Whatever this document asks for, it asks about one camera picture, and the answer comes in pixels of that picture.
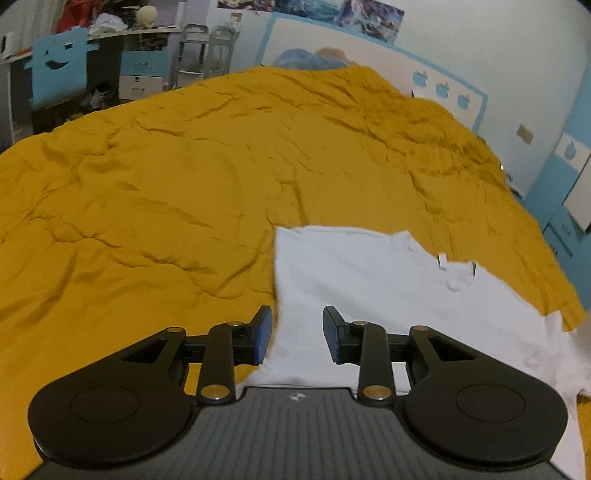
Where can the ocean wave wall poster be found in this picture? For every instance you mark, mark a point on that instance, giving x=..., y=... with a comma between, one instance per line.
x=360, y=16

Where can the white sneaker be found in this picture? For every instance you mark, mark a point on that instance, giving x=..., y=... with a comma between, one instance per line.
x=100, y=97

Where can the blue and white wardrobe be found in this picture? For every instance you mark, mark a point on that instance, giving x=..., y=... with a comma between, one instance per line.
x=549, y=203

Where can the blue apple sticker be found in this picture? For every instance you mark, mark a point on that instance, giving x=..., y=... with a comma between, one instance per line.
x=419, y=78
x=443, y=90

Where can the mustard yellow blanket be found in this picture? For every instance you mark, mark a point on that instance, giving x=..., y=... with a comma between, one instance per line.
x=184, y=184

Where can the grey metal rack cart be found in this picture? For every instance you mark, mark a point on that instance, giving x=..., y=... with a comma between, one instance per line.
x=203, y=55

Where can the red bag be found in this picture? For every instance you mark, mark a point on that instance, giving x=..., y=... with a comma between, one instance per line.
x=76, y=14

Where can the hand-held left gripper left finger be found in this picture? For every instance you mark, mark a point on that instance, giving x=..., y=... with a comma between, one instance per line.
x=262, y=334

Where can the white desk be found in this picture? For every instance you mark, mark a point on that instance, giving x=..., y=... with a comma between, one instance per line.
x=115, y=35

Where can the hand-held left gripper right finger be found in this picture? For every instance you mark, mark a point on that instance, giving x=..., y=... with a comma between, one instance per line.
x=330, y=334

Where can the white printed t-shirt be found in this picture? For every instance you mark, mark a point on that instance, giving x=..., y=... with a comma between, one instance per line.
x=369, y=277

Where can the blue pillow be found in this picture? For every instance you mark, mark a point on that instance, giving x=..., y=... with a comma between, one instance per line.
x=300, y=57

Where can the blue chair with face cutout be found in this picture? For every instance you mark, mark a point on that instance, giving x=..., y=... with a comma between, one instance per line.
x=57, y=69

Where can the beige wall socket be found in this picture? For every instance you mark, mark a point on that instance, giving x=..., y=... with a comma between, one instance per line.
x=525, y=134

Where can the floral wall poster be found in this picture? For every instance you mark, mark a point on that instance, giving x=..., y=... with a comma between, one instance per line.
x=244, y=3

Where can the white plastic bag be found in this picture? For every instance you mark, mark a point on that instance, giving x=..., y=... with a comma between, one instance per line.
x=108, y=24

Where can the blue and white drawer unit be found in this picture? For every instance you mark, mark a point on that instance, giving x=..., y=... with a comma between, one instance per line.
x=141, y=74

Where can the beige round head figure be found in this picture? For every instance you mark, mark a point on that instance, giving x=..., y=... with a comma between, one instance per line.
x=147, y=16

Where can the white headboard with blue frame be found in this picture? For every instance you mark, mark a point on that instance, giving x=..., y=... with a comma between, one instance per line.
x=369, y=50

